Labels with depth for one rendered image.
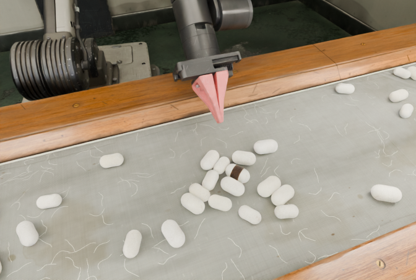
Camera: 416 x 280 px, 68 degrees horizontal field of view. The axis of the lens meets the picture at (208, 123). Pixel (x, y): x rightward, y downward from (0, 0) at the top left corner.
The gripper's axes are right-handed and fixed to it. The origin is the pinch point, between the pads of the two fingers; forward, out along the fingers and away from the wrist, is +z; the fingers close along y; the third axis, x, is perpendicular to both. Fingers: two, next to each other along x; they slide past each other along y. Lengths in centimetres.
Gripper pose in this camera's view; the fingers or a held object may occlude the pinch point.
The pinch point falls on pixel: (219, 118)
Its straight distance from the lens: 49.4
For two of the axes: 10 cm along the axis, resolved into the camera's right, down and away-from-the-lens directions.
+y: 9.4, -2.3, 2.5
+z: 2.5, 9.7, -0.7
